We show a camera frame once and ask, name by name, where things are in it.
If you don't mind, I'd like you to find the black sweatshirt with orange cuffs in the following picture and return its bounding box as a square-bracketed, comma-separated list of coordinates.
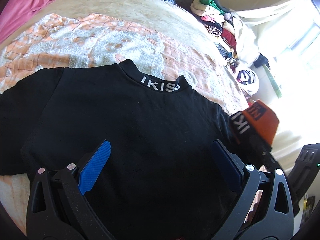
[0, 58, 280, 240]

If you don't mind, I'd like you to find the pile of mixed clothes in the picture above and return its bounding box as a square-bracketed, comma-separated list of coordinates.
[190, 0, 268, 98]

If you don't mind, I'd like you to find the white curtain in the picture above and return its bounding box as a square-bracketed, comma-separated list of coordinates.
[237, 0, 319, 159]

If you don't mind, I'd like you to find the orange white tufted blanket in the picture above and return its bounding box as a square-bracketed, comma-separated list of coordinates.
[1, 14, 248, 239]

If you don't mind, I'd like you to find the beige bed cover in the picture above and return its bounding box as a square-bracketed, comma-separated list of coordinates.
[1, 0, 245, 112]

